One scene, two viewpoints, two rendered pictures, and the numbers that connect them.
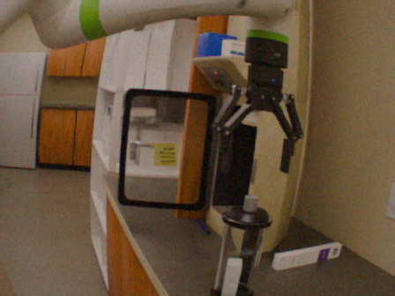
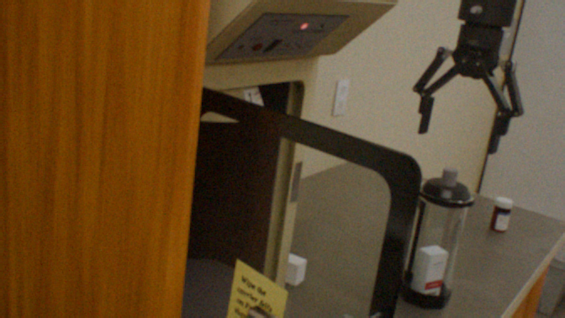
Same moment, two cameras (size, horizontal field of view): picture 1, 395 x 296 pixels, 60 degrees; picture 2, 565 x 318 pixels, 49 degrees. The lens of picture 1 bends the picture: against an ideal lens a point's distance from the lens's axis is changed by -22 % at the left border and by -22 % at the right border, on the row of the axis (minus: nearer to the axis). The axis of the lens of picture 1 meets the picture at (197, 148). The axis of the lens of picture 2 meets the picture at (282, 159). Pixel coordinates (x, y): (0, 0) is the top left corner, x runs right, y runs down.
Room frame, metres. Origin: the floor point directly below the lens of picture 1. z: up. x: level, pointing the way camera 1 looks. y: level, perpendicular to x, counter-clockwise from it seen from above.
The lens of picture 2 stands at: (1.76, 0.58, 1.53)
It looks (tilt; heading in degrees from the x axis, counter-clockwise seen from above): 17 degrees down; 233
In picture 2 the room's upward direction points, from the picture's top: 8 degrees clockwise
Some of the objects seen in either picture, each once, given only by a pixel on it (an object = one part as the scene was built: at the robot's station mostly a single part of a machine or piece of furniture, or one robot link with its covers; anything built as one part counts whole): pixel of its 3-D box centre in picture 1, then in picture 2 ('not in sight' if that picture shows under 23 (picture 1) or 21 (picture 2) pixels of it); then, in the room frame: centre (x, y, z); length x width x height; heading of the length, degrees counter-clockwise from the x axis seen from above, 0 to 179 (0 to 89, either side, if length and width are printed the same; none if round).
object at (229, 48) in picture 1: (233, 49); not in sight; (1.24, -0.07, 1.54); 0.05 x 0.05 x 0.06; 27
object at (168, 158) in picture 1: (165, 151); (263, 295); (1.40, 0.10, 1.19); 0.30 x 0.01 x 0.40; 103
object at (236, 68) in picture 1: (225, 74); (299, 24); (1.28, -0.06, 1.46); 0.32 x 0.12 x 0.10; 20
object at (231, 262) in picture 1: (239, 259); (435, 242); (0.83, -0.12, 1.06); 0.11 x 0.11 x 0.21
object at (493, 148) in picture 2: (227, 152); (496, 134); (0.81, -0.06, 1.30); 0.03 x 0.01 x 0.07; 18
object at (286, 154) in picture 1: (286, 155); (425, 115); (0.86, -0.19, 1.30); 0.03 x 0.01 x 0.07; 18
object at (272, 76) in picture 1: (264, 88); (477, 51); (0.83, -0.12, 1.43); 0.08 x 0.07 x 0.09; 108
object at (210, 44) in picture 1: (216, 47); not in sight; (1.37, -0.02, 1.56); 0.10 x 0.10 x 0.09; 20
